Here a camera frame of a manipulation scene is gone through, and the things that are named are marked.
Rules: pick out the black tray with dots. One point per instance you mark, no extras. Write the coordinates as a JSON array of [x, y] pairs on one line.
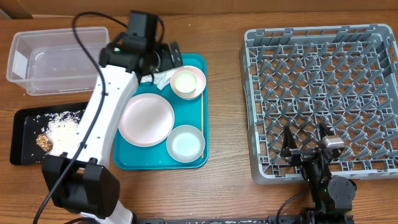
[[31, 122]]

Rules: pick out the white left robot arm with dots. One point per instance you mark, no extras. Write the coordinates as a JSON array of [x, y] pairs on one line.
[[79, 180]]

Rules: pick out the grey plastic dishwasher rack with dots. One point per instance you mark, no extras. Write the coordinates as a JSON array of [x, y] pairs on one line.
[[342, 76]]

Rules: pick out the pile of rice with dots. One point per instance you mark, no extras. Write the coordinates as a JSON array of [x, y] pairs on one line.
[[60, 128]]

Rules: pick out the brown food chunk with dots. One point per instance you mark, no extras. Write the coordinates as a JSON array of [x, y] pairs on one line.
[[44, 143]]

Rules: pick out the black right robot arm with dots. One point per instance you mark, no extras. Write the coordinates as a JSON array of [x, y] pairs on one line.
[[332, 196]]

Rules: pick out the white napkin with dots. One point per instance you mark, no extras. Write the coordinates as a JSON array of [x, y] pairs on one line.
[[161, 79]]

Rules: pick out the wooden chopstick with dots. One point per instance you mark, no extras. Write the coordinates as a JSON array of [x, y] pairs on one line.
[[202, 120]]

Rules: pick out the grey bowl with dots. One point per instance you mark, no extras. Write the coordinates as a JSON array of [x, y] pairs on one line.
[[185, 143]]

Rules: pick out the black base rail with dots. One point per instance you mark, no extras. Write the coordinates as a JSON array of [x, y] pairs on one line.
[[283, 219]]

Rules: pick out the clear plastic bin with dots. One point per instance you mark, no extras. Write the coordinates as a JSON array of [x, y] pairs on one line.
[[49, 62]]

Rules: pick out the pale green cup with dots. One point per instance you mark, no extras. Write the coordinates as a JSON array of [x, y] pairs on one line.
[[185, 83]]

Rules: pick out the pink plate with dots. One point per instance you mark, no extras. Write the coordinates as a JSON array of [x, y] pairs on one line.
[[147, 120]]

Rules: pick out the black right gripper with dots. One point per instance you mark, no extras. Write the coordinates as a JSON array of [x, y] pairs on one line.
[[305, 157]]

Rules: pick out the pink bowl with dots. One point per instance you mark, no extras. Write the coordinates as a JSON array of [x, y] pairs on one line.
[[201, 81]]

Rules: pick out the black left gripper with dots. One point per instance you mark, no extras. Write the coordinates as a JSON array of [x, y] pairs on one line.
[[167, 61]]

